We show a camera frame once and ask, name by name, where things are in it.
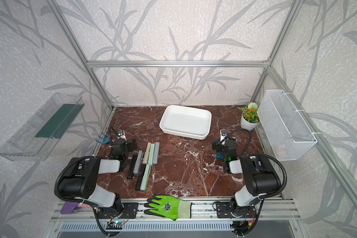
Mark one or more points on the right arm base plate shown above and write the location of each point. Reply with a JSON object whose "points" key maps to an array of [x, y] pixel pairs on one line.
{"points": [[231, 210]]}

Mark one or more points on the white rectangular storage box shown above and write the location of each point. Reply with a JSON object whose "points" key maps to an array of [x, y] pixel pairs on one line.
{"points": [[186, 122]]}

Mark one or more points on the green black work glove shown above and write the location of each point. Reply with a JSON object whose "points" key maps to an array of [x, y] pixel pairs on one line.
{"points": [[168, 207]]}

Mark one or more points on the grey pruning pliers left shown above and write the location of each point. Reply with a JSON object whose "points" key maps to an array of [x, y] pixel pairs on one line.
{"points": [[138, 162]]}

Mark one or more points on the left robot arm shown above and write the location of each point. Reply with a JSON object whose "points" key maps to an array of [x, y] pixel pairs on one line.
{"points": [[78, 182]]}

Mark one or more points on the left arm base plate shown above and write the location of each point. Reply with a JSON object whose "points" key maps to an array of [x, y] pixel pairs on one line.
{"points": [[128, 210]]}

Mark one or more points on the light green pliers lower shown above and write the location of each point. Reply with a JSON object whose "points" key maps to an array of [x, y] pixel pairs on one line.
{"points": [[145, 178]]}

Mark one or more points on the grey pruning pliers right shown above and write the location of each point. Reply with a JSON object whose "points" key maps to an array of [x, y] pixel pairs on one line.
{"points": [[156, 153]]}

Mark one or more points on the black pruning pliers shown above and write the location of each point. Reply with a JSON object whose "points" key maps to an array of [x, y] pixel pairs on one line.
{"points": [[130, 174], [140, 177]]}

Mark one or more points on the black pruning pliers lower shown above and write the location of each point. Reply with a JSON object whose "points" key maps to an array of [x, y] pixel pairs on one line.
{"points": [[140, 177]]}

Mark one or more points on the white wire mesh basket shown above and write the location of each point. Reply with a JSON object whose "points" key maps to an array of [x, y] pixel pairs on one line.
{"points": [[289, 135]]}

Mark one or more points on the black pruning pliers far left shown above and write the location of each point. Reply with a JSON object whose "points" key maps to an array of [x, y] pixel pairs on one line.
{"points": [[130, 174]]}

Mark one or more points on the small potted flower plant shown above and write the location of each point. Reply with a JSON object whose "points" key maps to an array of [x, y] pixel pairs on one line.
{"points": [[249, 118]]}

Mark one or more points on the blue garden hand rake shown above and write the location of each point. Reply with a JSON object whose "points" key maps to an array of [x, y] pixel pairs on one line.
{"points": [[103, 138]]}

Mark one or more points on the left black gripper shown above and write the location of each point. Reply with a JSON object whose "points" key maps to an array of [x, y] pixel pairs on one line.
{"points": [[119, 146]]}

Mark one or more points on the purple pink garden trowel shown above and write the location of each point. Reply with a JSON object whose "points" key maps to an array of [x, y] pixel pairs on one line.
{"points": [[69, 207]]}

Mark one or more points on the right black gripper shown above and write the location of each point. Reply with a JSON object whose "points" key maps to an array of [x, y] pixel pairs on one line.
{"points": [[226, 146]]}

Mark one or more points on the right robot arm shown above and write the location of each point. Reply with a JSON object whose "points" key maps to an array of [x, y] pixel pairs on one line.
{"points": [[264, 177]]}

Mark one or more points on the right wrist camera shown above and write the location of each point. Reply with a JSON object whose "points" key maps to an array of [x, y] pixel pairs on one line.
{"points": [[223, 134]]}

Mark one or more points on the grey pruning pliers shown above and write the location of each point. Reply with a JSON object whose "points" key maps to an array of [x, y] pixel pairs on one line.
{"points": [[156, 153], [138, 162]]}

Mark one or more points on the clear plastic wall shelf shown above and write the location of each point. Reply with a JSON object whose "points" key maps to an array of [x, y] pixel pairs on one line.
{"points": [[35, 140]]}

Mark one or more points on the beige pruning pliers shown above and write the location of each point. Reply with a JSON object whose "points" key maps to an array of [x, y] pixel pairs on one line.
{"points": [[146, 155]]}

